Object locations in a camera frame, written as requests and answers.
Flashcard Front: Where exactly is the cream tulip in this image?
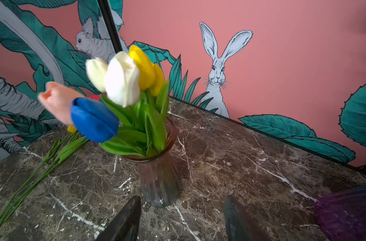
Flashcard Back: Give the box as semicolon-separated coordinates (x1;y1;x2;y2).
86;58;108;92

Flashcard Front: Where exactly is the yellow tulip in vase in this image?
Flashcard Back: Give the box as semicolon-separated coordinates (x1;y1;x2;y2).
129;45;165;96

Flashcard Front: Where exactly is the yellow tulip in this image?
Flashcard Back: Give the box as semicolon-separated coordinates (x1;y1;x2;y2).
0;134;89;228
0;126;77;220
129;45;165;96

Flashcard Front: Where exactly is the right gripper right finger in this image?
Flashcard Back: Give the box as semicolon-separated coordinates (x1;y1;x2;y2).
224;195;271;241

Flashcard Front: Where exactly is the brown ribbed glass vase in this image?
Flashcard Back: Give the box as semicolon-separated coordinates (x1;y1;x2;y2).
122;117;182;208

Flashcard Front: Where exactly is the black left frame post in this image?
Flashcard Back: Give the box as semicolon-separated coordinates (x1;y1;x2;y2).
97;0;123;53

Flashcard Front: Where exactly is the white tulip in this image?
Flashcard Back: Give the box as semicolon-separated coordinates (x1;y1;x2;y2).
104;51;140;107

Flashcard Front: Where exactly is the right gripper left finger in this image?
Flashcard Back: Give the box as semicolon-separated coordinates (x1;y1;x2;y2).
95;195;141;241

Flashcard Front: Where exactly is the red yellow cube block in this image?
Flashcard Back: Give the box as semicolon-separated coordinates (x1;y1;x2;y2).
89;95;101;101

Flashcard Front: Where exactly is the pink tulip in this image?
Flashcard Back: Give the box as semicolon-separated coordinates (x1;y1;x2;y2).
38;81;84;126

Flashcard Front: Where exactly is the purple glass vase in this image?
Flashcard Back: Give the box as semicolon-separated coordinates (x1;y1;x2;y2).
315;185;366;241

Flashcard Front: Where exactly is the blue tulip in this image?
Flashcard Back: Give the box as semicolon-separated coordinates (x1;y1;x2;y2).
70;97;120;143

